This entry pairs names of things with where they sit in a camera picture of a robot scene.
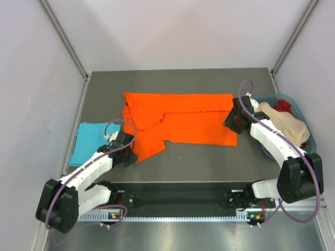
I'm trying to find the folded light blue t-shirt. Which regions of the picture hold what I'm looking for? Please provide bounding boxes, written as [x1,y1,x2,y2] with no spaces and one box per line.
[68,122,108,167]

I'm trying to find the orange t-shirt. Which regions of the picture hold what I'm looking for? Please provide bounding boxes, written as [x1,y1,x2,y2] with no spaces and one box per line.
[122,92,238,162]

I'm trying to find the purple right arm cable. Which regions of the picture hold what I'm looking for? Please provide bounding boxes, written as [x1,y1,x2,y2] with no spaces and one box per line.
[238,79,321,226]

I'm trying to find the dark red t-shirt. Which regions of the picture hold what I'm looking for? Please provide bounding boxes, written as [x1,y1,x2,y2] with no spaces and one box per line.
[273,99,307,149]

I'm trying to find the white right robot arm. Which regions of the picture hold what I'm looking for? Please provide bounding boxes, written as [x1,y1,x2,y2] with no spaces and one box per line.
[224,96,324,207]

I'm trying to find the grey slotted cable duct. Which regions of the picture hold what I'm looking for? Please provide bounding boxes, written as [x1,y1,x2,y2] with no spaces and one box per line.
[77,210,265,222]

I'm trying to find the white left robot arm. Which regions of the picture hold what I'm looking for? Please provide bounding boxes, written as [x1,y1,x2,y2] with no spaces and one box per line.
[35,131,138,233]

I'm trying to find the blue plastic laundry basket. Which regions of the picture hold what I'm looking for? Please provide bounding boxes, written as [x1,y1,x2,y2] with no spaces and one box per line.
[253,93,317,160]

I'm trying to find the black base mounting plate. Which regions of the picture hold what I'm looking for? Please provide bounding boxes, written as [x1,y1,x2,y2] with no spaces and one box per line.
[110,181,263,216]

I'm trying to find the beige t-shirt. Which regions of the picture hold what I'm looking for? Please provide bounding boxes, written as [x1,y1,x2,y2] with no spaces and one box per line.
[256,102,310,147]

